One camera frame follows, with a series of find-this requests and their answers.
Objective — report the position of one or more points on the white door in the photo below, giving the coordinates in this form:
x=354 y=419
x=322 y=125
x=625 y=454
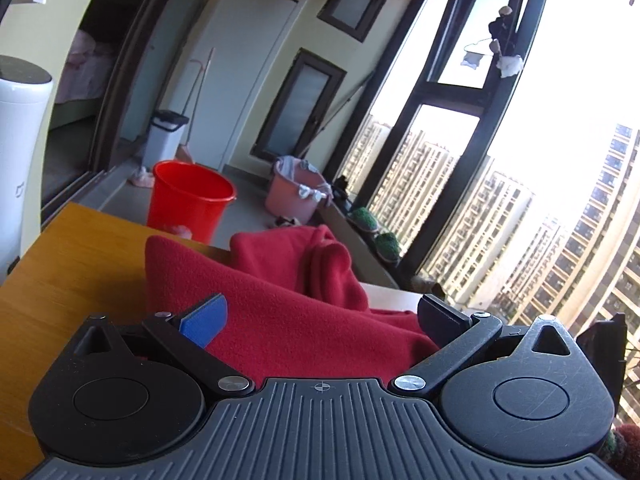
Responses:
x=245 y=70

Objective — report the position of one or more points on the pink bucket with cloths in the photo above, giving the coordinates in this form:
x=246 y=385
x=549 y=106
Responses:
x=290 y=195

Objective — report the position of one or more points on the thin dark pole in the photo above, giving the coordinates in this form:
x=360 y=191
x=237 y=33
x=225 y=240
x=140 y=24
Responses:
x=335 y=112

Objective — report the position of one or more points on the dark sliding door frame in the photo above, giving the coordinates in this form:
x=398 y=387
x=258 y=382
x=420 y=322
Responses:
x=135 y=75

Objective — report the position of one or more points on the green fuzzy slipper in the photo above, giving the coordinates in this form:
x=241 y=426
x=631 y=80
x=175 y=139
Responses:
x=388 y=247
x=364 y=220

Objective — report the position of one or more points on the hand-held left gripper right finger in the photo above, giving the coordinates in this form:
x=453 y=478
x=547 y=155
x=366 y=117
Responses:
x=440 y=317

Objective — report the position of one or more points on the small dark-framed wall window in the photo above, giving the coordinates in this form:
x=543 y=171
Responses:
x=352 y=7

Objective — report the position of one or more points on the red plastic bucket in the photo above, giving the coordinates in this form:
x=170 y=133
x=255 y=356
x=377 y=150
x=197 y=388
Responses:
x=185 y=200

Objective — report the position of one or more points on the hanging dark and white socks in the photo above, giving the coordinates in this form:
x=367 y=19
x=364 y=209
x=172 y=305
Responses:
x=500 y=25

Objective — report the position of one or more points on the black balcony window frame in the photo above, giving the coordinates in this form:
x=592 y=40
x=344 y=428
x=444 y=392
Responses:
x=505 y=85

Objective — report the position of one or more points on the dark shoes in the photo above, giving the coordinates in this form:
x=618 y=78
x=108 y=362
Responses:
x=342 y=187

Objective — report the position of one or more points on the white air purifier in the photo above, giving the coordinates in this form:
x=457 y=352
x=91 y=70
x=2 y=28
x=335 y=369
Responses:
x=20 y=160

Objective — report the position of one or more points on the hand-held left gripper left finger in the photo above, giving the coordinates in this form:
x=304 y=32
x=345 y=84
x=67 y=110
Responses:
x=207 y=317

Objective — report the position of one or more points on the tall dark-framed wall window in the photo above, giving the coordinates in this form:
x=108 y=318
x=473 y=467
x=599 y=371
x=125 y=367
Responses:
x=300 y=105

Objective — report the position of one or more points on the red fleece garment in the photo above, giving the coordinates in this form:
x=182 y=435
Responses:
x=300 y=320

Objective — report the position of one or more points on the brown slippers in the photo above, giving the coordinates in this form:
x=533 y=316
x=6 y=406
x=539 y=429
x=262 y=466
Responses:
x=287 y=221

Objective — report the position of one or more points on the pink slippers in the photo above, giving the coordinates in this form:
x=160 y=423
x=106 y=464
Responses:
x=140 y=177

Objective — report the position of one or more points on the bed with pink bedding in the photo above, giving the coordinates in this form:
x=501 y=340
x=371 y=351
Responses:
x=82 y=75

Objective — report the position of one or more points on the white trash bin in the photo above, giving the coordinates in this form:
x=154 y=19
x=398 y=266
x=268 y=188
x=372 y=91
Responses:
x=162 y=145

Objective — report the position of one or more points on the hanger with white cloth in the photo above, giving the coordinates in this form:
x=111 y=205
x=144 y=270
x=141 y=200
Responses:
x=472 y=57

